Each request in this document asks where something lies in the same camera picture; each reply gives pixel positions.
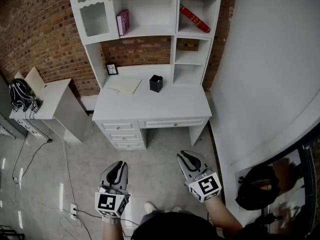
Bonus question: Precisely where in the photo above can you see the person's white left shoe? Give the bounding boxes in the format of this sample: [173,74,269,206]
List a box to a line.
[144,201,158,214]

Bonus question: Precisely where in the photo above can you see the white bookshelf cabinet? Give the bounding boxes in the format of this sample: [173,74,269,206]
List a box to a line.
[66,0,224,90]

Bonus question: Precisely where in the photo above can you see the black square pen holder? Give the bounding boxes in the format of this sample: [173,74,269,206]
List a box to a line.
[149,74,164,93]

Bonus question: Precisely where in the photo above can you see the thin white floor cable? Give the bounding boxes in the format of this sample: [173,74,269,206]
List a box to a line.
[61,138,76,207]

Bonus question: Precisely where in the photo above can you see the white side cabinet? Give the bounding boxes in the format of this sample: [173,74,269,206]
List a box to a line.
[9,67,90,144]

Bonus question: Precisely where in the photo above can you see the person's blue jeans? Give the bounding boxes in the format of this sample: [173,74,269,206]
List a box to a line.
[139,210,166,221]

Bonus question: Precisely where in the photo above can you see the ribbed glass cabinet door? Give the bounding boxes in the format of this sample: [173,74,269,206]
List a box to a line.
[66,0,120,46]

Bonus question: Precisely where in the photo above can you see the black white-lined helmet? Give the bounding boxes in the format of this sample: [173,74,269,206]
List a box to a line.
[9,78,36,110]

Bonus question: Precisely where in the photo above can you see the open cream notebook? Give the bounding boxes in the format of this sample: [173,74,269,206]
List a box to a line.
[107,76,143,95]

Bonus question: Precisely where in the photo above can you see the pink book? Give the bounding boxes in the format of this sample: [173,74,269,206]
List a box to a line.
[116,8,131,37]

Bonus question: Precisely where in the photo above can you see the person's left forearm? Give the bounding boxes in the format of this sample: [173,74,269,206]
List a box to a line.
[101,220,124,240]

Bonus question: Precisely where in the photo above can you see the person's black shirt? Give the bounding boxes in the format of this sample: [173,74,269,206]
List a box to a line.
[131,210,276,240]

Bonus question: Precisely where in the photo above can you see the red book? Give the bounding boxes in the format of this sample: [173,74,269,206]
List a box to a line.
[179,3,211,34]

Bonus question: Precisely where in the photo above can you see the black power strip cable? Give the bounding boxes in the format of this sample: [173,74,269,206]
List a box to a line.
[73,208,141,237]

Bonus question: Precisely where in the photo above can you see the thin black floor cable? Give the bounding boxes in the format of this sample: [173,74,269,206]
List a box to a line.
[12,118,53,185]

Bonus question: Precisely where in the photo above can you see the black backpack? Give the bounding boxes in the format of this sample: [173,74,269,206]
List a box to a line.
[235,165,281,211]

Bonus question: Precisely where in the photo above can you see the spare hand-held gripper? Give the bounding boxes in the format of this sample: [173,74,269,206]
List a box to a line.
[12,97,43,114]

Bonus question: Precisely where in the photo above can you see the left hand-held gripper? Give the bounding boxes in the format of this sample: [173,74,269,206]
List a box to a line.
[94,161,131,219]

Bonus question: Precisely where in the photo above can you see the person's right forearm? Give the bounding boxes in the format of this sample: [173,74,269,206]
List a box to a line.
[206,196,244,238]

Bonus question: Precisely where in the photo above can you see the black framed window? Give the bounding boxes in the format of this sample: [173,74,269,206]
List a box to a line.
[261,131,320,237]

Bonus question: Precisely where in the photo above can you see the black picture frame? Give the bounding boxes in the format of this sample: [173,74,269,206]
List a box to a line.
[104,62,119,77]

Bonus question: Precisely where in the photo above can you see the white desk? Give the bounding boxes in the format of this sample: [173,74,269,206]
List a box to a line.
[91,63,213,151]

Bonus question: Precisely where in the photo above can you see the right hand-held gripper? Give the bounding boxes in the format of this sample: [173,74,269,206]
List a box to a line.
[176,150,223,203]

